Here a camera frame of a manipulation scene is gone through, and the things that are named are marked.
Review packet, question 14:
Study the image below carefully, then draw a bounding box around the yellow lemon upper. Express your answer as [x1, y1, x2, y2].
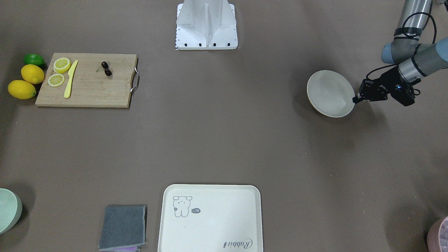
[21, 64, 45, 85]

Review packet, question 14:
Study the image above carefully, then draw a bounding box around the pink bowl with ice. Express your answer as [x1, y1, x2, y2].
[427, 216, 448, 252]

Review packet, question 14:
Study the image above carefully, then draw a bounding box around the bamboo cutting board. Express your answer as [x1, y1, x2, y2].
[35, 52, 139, 107]

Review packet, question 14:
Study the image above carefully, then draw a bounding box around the yellow lemon lower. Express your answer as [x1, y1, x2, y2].
[7, 80, 37, 99]

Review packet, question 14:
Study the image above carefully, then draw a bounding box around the dark red cherry pair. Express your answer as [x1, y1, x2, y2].
[96, 62, 113, 77]

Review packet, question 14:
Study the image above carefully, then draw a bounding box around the mint green bowl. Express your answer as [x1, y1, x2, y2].
[0, 188, 22, 233]

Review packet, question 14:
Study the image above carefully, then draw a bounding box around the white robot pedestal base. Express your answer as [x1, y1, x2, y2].
[175, 0, 238, 50]

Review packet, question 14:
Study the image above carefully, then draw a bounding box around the thin lemon slice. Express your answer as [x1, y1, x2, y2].
[47, 73, 65, 87]

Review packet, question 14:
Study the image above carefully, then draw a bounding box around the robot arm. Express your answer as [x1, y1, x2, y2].
[352, 0, 448, 106]

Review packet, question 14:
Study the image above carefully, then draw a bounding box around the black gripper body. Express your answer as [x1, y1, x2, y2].
[358, 66, 403, 102]

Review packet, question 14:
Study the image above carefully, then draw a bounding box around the yellow lemon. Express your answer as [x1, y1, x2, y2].
[7, 80, 37, 99]
[21, 64, 45, 85]

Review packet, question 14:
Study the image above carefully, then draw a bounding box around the grey folded cloth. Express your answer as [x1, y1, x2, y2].
[99, 205, 147, 252]

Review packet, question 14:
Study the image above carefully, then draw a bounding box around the yellow plastic knife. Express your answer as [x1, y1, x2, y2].
[63, 60, 78, 99]

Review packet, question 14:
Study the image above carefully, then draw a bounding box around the cream rabbit tray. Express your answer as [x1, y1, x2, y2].
[158, 184, 264, 252]

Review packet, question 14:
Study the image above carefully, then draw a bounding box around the beige round plate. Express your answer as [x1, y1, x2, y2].
[307, 70, 355, 118]

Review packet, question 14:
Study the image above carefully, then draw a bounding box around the thick lemon half slice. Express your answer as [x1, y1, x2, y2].
[53, 57, 71, 74]

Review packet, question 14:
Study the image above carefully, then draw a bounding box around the green lime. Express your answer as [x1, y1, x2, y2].
[23, 53, 46, 68]

